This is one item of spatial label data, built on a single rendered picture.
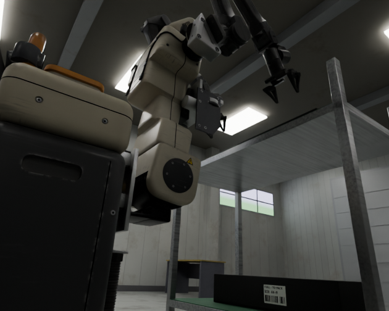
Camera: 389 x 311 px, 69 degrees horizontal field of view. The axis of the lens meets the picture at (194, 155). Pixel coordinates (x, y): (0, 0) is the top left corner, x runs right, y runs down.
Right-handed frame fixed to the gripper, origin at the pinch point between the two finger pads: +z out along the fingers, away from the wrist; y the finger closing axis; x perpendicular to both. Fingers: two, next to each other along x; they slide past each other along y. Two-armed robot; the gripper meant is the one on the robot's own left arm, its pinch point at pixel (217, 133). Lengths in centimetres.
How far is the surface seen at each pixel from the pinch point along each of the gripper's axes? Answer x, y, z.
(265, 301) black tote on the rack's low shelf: 29, -22, 69
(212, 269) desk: -243, 375, 184
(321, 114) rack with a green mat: 17, -60, 14
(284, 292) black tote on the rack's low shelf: 27, -31, 65
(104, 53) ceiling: -129, 320, -255
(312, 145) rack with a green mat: 2, -46, 22
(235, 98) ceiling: -374, 276, -133
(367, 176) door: -751, 236, 144
